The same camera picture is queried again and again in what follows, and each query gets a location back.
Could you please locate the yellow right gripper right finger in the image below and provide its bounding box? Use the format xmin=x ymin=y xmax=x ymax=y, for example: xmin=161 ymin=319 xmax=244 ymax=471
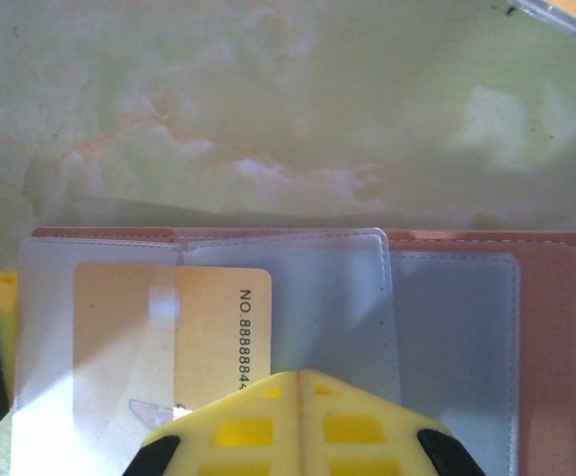
xmin=300 ymin=369 xmax=485 ymax=476

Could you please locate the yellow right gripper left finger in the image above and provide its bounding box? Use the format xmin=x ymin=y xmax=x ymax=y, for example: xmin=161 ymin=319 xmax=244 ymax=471
xmin=141 ymin=369 xmax=304 ymax=476

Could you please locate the pink leather card holder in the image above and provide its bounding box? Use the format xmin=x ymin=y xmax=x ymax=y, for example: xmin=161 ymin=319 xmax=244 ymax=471
xmin=12 ymin=225 xmax=576 ymax=476

